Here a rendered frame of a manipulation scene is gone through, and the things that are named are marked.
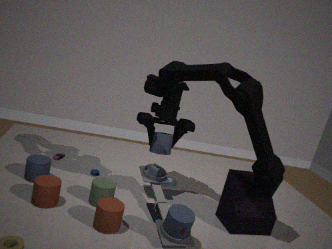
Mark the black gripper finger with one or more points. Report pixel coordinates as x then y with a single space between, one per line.
150 130
177 135

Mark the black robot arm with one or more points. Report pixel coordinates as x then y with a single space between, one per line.
247 99

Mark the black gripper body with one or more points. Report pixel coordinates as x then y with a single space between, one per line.
168 113

